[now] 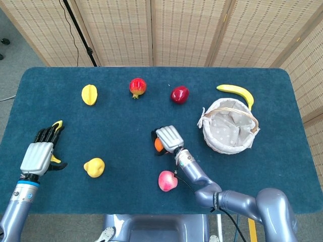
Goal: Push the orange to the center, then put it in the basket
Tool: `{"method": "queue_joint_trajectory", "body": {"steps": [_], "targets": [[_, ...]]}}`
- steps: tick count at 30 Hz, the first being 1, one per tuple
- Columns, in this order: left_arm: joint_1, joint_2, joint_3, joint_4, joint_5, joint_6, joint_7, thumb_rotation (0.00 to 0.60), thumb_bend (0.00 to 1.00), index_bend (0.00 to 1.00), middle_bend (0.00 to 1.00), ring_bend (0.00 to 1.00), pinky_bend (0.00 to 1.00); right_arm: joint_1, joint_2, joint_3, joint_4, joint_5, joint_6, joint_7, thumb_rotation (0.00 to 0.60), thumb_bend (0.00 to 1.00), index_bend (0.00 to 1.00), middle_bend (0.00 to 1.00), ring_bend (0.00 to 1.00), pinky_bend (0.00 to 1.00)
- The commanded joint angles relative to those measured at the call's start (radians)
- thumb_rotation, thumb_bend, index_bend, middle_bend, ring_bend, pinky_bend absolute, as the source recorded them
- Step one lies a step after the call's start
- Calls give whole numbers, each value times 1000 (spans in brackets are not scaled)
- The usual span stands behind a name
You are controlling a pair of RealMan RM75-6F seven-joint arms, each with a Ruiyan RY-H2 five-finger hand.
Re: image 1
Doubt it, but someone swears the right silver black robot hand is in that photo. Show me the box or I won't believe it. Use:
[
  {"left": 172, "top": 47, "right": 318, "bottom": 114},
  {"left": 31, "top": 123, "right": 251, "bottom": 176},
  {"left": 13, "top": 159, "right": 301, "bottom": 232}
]
[{"left": 150, "top": 125, "right": 185, "bottom": 157}]

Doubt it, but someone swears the yellow banana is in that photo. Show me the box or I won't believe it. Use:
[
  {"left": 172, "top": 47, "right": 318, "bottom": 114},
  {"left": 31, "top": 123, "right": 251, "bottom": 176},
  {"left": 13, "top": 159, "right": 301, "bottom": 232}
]
[
  {"left": 216, "top": 84, "right": 255, "bottom": 111},
  {"left": 50, "top": 120, "right": 64, "bottom": 164}
]

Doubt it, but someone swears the red pomegranate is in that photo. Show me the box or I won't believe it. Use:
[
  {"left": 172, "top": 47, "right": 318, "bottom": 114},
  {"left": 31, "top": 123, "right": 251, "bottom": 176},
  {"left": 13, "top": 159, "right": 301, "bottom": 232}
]
[{"left": 129, "top": 78, "right": 147, "bottom": 99}]

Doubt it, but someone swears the wicker basket with cloth liner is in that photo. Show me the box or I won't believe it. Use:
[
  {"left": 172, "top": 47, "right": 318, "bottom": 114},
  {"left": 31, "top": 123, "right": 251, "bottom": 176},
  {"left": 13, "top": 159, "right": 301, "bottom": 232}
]
[{"left": 196, "top": 97, "right": 260, "bottom": 154}]

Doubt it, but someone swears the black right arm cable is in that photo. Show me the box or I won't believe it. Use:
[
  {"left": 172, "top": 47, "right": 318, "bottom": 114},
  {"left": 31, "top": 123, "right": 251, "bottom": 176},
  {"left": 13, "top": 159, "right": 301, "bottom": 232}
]
[{"left": 173, "top": 170, "right": 247, "bottom": 242}]

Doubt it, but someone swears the thin black hanging cable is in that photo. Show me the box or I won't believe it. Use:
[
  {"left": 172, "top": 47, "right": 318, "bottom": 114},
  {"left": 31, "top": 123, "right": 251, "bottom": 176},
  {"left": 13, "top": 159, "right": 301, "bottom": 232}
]
[{"left": 59, "top": 0, "right": 79, "bottom": 67}]

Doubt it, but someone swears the grey robot torso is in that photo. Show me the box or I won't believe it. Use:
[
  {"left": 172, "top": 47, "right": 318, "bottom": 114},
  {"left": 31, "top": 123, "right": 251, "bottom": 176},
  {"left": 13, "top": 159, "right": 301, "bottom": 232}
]
[{"left": 97, "top": 213, "right": 220, "bottom": 242}]

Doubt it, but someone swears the black tripod pole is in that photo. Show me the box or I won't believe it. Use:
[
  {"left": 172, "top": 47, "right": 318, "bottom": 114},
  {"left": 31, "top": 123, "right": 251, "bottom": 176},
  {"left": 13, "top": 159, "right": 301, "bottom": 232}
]
[{"left": 62, "top": 0, "right": 98, "bottom": 67}]

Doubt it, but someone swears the dark red apple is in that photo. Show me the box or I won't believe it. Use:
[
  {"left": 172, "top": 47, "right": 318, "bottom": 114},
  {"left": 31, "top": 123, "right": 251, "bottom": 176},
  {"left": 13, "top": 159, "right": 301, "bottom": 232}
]
[{"left": 170, "top": 86, "right": 190, "bottom": 105}]

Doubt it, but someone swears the yellow starfruit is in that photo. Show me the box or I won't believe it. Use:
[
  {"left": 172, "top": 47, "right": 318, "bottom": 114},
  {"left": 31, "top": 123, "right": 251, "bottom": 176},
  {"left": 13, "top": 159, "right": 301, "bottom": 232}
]
[{"left": 81, "top": 84, "right": 98, "bottom": 106}]

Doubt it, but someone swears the blue tablecloth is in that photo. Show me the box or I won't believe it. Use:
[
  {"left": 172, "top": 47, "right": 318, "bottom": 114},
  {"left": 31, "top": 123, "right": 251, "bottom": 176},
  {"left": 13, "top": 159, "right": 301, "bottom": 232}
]
[{"left": 0, "top": 66, "right": 323, "bottom": 215}]

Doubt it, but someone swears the blue floor cable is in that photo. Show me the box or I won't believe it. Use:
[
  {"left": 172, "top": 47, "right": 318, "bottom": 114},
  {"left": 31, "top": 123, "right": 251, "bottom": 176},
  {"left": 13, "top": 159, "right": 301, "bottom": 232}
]
[{"left": 233, "top": 214, "right": 240, "bottom": 242}]

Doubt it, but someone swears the pink peach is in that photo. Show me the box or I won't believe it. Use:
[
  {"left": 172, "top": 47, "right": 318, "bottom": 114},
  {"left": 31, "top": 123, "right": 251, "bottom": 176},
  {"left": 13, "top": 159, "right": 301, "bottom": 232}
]
[{"left": 158, "top": 170, "right": 178, "bottom": 193}]

